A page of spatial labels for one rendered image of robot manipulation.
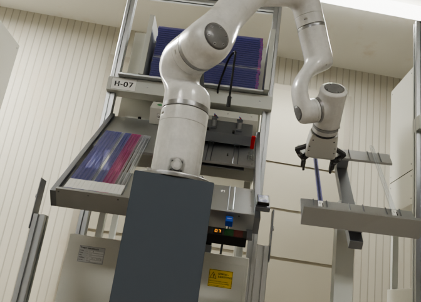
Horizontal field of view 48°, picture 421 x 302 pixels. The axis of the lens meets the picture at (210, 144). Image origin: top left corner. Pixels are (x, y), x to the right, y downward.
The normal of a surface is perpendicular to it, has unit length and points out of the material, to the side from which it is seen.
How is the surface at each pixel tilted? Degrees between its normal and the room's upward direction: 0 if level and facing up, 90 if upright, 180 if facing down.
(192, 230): 90
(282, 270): 90
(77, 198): 133
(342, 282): 90
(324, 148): 147
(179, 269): 90
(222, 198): 43
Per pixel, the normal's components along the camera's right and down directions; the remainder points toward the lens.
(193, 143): 0.64, -0.15
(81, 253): 0.00, -0.31
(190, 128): 0.46, -0.21
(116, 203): -0.09, 0.42
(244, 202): 0.10, -0.90
